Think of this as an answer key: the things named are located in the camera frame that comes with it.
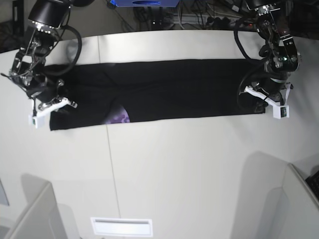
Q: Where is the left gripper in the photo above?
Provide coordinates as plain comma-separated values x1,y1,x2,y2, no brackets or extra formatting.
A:
259,74,288,100

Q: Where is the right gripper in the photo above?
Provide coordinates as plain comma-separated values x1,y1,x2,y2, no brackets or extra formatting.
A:
26,77,65,110

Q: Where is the black T-shirt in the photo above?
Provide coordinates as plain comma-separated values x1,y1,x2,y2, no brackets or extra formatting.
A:
49,59,265,130

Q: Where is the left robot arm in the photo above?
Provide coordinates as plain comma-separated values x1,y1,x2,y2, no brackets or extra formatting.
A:
234,0,300,98

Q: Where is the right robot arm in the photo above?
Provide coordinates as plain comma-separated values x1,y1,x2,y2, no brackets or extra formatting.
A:
5,0,82,111

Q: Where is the white power strip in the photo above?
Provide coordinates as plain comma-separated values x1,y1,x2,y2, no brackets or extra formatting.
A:
171,13,257,27

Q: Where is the black keyboard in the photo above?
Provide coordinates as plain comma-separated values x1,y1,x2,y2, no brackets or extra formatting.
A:
306,172,319,199

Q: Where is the blue box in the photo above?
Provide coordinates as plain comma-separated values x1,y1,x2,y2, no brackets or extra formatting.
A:
110,0,179,7

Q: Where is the white table slot plate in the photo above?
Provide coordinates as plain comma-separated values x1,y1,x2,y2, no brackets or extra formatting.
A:
91,217,154,237

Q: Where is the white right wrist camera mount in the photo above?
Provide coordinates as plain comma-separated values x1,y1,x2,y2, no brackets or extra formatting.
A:
28,97,78,128

